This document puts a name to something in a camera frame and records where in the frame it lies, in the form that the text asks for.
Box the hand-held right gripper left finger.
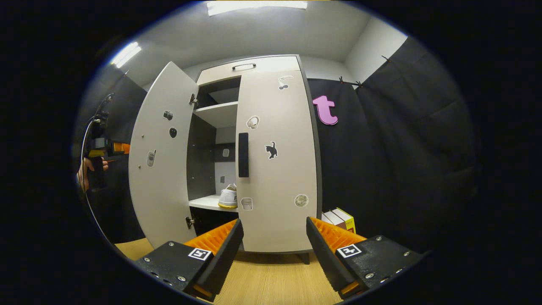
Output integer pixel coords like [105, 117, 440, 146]
[135, 218, 245, 302]

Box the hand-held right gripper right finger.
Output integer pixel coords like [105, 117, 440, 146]
[306, 216, 424, 299]

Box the white shoe cabinet door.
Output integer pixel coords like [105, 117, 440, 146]
[128, 61, 199, 250]
[235, 70, 318, 253]

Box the white shoe yellow sole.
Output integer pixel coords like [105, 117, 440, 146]
[218, 183, 238, 209]

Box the white grey shoe cabinet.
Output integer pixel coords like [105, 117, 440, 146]
[186, 54, 323, 266]

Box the white cabinet shelf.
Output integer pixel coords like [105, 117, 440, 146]
[194, 102, 238, 128]
[189, 195, 238, 212]

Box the white cabinet drawer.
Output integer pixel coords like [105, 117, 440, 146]
[197, 55, 301, 84]

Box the white box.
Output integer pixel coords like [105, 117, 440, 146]
[322, 211, 347, 230]

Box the yellow box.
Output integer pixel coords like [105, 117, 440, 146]
[332, 208, 357, 234]

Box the narrow ceiling light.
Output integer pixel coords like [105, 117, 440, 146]
[111, 42, 142, 69]

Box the large ceiling light panel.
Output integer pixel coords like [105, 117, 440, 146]
[207, 0, 308, 17]

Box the black door handle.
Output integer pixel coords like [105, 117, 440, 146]
[238, 133, 249, 178]

